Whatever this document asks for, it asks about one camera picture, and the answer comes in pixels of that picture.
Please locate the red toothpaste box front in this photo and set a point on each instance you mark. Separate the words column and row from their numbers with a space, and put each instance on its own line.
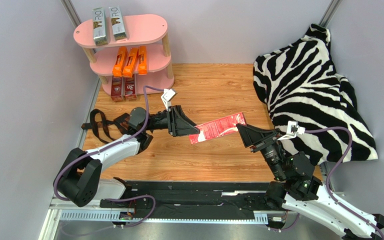
column 218, row 128

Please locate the orange toothpaste box diagonal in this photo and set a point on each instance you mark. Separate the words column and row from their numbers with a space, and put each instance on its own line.
column 130, row 63

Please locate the teal silver toothpaste box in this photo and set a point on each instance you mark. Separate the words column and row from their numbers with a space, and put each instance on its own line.
column 100, row 28

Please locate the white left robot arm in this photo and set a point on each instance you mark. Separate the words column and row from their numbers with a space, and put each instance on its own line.
column 79, row 179

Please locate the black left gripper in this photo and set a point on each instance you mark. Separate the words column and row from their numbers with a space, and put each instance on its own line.
column 179, row 124

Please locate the pink three-tier shelf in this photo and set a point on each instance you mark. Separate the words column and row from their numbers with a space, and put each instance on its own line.
column 148, row 30

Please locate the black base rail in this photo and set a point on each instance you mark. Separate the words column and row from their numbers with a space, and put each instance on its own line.
column 127, row 202

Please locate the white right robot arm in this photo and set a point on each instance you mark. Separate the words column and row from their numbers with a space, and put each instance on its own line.
column 295, row 188

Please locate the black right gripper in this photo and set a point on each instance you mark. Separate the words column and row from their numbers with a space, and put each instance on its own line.
column 263, row 140

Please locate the red toothpaste box back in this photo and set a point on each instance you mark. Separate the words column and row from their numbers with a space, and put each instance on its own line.
column 130, row 88

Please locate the orange toothpaste box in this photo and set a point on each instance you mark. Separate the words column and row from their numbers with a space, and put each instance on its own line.
column 121, row 57
column 142, row 66

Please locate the zebra print cloth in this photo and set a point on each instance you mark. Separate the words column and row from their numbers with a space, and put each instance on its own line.
column 299, row 82

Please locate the red toothpaste box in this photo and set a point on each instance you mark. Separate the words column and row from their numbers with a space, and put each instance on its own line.
column 117, row 89
column 218, row 128
column 130, row 88

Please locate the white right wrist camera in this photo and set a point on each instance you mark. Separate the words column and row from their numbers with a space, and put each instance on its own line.
column 293, row 129

